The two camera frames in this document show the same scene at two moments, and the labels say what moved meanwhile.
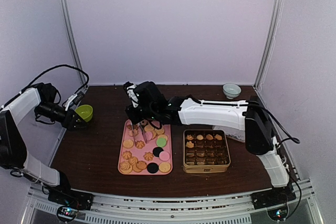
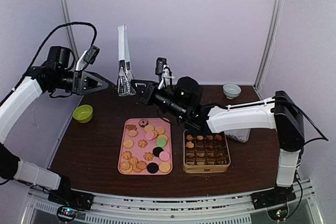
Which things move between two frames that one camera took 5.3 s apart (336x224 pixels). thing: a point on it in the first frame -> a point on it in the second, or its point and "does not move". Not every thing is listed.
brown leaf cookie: [189, 137] does not move
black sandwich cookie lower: [152, 167] does not move
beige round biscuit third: [163, 136] does not move
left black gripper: [69, 121] -> [80, 86]
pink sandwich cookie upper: [148, 135] does not move
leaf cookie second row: [189, 144] does not move
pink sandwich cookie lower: [164, 155] does not move
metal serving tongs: [133, 130] -> [126, 85]
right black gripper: [135, 119] -> [147, 92]
